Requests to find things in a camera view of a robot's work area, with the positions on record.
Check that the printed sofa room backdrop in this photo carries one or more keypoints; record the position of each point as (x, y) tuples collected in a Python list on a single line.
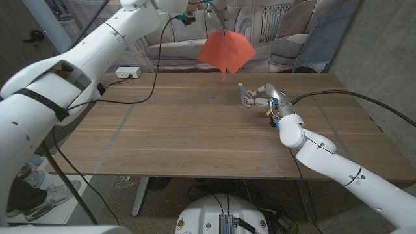
[(292, 19)]

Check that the white power strip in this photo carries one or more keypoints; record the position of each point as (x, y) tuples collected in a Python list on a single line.
[(128, 72)]

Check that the black power adapter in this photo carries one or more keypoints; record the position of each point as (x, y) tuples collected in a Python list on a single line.
[(284, 222)]

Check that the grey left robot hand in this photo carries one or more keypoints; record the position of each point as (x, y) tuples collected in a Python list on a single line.
[(216, 13)]

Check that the white table leg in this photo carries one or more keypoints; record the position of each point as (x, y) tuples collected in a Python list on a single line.
[(308, 201), (139, 198)]

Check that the white floor board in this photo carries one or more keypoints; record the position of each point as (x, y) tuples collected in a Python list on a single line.
[(94, 198)]

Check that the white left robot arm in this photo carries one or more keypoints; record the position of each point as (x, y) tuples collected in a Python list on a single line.
[(65, 81)]

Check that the grey white sneaker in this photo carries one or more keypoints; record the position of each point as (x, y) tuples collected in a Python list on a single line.
[(35, 178), (55, 195)]

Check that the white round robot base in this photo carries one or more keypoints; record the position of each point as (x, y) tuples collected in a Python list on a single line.
[(201, 214)]

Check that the person's dark trouser leg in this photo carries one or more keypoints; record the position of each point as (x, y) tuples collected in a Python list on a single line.
[(27, 195)]

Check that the grey blue leaning board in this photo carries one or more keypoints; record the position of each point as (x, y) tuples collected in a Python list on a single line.
[(328, 35)]

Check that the red origami paper sheet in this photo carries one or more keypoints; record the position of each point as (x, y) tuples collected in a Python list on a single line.
[(227, 50)]

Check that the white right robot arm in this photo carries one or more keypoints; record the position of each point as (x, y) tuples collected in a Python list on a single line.
[(341, 169)]

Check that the silver box on robot base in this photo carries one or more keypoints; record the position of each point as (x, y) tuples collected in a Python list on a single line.
[(226, 224)]

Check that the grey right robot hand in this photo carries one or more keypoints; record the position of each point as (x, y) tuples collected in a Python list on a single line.
[(274, 96)]

